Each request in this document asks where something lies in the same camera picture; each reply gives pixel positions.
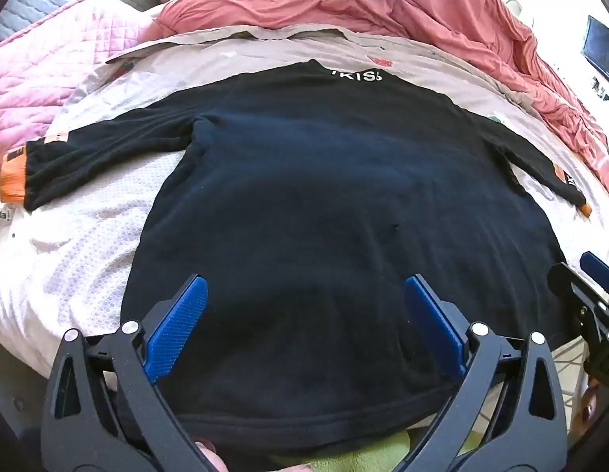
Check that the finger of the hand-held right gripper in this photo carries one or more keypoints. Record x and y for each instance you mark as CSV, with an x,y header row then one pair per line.
x,y
599,270
572,287

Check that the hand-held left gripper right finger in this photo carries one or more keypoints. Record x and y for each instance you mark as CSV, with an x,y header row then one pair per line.
x,y
435,322

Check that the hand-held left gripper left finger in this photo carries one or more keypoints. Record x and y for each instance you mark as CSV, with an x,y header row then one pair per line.
x,y
179,322

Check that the black sweater with orange cuffs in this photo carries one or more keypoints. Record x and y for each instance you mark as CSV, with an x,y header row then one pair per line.
x,y
309,182

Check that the person's right hand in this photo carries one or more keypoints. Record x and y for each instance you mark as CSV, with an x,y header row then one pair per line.
x,y
590,408

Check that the person's left hand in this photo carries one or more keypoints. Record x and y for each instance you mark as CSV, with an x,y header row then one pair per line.
x,y
211,457

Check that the white textured bedsheet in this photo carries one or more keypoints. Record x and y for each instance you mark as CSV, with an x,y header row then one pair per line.
x,y
88,236

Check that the green cloth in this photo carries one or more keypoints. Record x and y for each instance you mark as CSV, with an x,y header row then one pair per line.
x,y
344,459

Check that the dark flat screen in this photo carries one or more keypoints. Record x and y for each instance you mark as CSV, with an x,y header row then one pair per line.
x,y
602,49

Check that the beige printed blanket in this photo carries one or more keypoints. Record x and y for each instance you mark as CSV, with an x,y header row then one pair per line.
x,y
265,51

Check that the pink quilted pillow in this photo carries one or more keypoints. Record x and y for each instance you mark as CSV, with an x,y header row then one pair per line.
x,y
49,59

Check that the salmon pink duvet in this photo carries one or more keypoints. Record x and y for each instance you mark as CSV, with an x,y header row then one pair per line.
x,y
383,5

